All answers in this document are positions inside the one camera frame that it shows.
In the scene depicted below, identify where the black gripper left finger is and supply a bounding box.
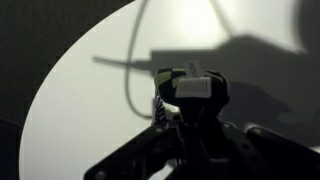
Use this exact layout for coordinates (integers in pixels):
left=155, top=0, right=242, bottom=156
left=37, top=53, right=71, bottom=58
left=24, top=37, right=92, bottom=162
left=83, top=122, right=188, bottom=180

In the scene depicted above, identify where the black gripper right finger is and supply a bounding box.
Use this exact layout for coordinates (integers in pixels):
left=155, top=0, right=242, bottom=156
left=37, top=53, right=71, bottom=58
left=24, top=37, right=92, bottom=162
left=216, top=120, right=320, bottom=180

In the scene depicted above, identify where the black and white printed cube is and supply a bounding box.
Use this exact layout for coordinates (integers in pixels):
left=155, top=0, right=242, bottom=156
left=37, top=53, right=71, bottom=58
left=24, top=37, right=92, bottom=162
left=152, top=60, right=231, bottom=128

